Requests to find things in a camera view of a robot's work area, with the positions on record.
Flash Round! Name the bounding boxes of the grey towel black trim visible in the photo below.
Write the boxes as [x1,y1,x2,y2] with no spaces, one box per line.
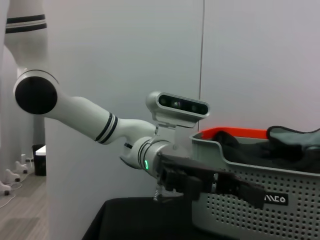
[266,125,320,161]

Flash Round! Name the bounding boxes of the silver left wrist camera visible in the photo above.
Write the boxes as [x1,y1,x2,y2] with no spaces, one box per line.
[145,91,210,141]

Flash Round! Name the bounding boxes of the black cable with spring plug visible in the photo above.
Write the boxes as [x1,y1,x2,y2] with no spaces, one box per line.
[151,184,164,204]

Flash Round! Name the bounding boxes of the grey perforated storage box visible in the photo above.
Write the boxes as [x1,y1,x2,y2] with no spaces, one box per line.
[189,131,320,240]

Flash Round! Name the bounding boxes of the white floor cable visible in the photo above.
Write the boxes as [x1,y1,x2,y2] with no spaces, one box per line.
[0,183,24,209]

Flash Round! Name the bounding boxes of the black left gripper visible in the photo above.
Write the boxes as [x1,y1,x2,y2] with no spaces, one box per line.
[157,153,266,210]

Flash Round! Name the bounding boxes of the black bin with white lid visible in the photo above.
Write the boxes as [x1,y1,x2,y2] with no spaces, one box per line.
[31,144,48,177]

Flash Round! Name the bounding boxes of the black cloth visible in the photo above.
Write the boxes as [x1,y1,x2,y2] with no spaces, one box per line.
[214,131,320,174]

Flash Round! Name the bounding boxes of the black tablecloth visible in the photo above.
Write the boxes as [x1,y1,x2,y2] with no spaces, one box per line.
[81,196,198,240]

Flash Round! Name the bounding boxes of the orange box rim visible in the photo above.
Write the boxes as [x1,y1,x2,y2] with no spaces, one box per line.
[198,126,269,141]

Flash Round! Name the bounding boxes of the white wheeled stand base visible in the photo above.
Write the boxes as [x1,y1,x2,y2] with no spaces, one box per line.
[0,153,35,196]

